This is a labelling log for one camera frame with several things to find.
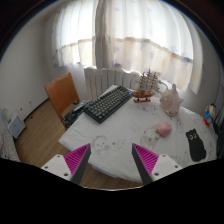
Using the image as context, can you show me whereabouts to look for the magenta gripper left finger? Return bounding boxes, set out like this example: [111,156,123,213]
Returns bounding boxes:
[42,144,91,185]

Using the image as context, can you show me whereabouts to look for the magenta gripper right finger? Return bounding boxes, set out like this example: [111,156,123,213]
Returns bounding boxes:
[132,143,182,185]

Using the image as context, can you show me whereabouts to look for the black cat mouse pad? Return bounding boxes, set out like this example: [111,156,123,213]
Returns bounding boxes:
[186,129,207,162]

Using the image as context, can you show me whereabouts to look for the white patterned tablecloth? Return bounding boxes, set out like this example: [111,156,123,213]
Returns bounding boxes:
[59,97,216,182]

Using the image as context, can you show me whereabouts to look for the black items on chair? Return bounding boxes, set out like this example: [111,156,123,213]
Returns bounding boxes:
[62,100,89,129]

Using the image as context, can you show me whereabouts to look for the black mechanical keyboard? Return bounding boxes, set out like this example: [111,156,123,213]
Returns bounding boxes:
[84,86,132,124]

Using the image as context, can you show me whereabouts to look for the white box on floor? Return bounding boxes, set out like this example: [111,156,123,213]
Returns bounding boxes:
[8,116,25,139]

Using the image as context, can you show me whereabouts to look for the white conch shell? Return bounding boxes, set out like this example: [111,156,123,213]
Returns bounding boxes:
[160,84,183,117]

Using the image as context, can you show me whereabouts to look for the orange wooden chair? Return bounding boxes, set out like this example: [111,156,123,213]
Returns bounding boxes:
[45,73,80,120]

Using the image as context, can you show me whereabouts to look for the small cartoon figurine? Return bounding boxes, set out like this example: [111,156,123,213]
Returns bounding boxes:
[203,103,216,126]

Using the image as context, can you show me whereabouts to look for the wooden model sailing ship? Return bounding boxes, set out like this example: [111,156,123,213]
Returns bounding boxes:
[132,70,159,103]

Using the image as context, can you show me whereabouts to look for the white radiator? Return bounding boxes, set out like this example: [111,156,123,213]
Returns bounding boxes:
[84,67,141,100]

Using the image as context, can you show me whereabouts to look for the sheer white curtain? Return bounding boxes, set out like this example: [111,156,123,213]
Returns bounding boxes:
[52,0,203,92]

